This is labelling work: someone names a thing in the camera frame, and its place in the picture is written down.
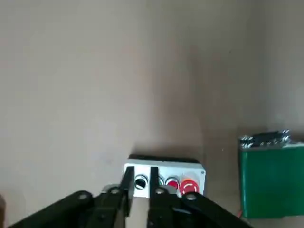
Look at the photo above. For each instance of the grey push button control box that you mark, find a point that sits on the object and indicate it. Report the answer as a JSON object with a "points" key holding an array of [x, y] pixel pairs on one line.
{"points": [[171, 171]]}

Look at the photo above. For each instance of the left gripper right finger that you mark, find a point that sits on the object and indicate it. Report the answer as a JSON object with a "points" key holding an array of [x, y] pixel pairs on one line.
{"points": [[180, 213]]}

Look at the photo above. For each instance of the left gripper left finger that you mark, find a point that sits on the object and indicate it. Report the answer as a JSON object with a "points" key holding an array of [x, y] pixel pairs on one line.
{"points": [[95, 209]]}

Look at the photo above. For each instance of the green belt conveyor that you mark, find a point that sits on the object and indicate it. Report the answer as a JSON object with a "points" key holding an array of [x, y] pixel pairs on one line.
{"points": [[273, 185]]}

